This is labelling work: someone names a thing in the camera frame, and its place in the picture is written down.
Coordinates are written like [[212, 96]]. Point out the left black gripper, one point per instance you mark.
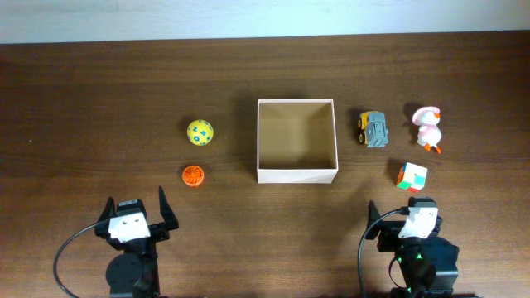
[[161, 230]]

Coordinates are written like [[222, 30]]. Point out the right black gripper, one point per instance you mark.
[[389, 234]]

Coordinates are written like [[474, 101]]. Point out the multicoloured puzzle cube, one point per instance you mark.
[[412, 177]]

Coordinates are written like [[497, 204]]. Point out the orange ribbed plastic ball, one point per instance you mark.
[[193, 176]]

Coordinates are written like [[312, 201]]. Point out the grey and yellow toy truck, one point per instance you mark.
[[373, 129]]

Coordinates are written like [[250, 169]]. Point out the pink and white duck toy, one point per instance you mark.
[[429, 134]]

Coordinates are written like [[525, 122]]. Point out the yellow ball with blue letters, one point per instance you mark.
[[200, 132]]

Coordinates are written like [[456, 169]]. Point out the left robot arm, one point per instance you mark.
[[134, 272]]

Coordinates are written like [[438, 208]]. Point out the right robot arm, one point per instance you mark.
[[427, 261]]

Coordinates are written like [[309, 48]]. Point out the white cardboard box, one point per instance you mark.
[[296, 141]]

